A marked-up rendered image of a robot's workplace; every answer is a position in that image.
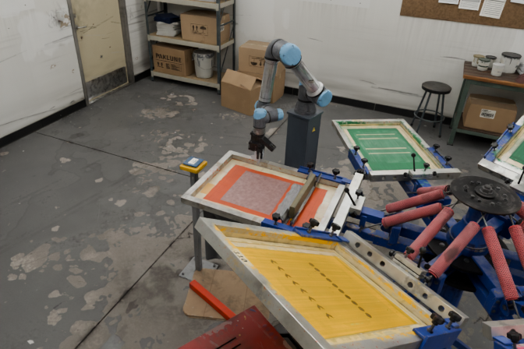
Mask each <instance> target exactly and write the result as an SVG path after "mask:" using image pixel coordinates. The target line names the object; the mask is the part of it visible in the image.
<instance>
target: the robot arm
mask: <svg viewBox="0 0 524 349"><path fill-rule="evenodd" d="M264 59H265V66H264V74H263V79H262V83H261V88H260V96H259V100H258V101H257V102H256V103H255V105H254V107H255V111H254V114H253V131H252V132H251V133H250V135H251V140H250V141H249V148H248V150H252V151H254V150H255V153H254V155H251V158H252V159H254V160H255V161H256V162H257V165H258V164H259V163H260V159H263V156H264V149H265V147H267V148H268V149H269V150H270V151H271V152H272V151H273V150H274V149H275V148H276V146H275V145H274V144H273V143H272V142H271V141H270V140H269V139H268V138H267V137H266V136H264V133H265V126H266V124H267V123H271V122H278V121H281V120H282V119H283V118H284V113H283V110H282V109H281V108H277V109H274V108H273V107H272V106H270V102H271V95H272V90H273V86H274V78H275V74H276V70H277V65H278V63H279V62H281V63H282V64H283V66H284V67H286V68H287V69H291V71H292V72H293V73H294V75H295V76H296V77H297V79H298V80H299V93H298V100H297V102H296V106H295V108H294V112H295V113H296V114H298V115H305V116H310V115H315V114H316V112H317V108H316V104H317V106H320V107H325V106H327V105H328V104H329V103H330V102H331V98H332V92H331V91H330V90H327V89H326V88H325V86H324V85H323V83H322V82H317V80H316V79H315V77H314V76H313V74H312V73H311V72H310V70H309V69H308V68H307V67H306V65H305V64H304V63H303V61H302V55H301V51H300V49H299V48H298V47H297V46H296V45H294V44H291V43H289V42H288V41H284V40H283V39H280V38H278V39H274V40H273V41H272V42H271V43H270V44H269V45H268V46H267V49H266V52H265V56H264ZM251 141H252V142H251Z"/></svg>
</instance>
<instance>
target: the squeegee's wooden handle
mask: <svg viewBox="0 0 524 349"><path fill-rule="evenodd" d="M315 178H316V175H315V174H311V175H310V176H309V177H308V179H307V180H306V183H305V184H304V186H303V187H302V188H301V190H300V191H299V193H298V195H297V196H296V198H295V199H294V201H293V202H292V204H291V206H290V207H289V218H292V219H293V217H294V216H295V215H296V213H297V212H298V210H299V208H300V207H301V206H302V204H303V202H304V200H305V199H306V197H307V196H308V194H309V192H310V190H311V189H312V188H313V186H314V182H315Z"/></svg>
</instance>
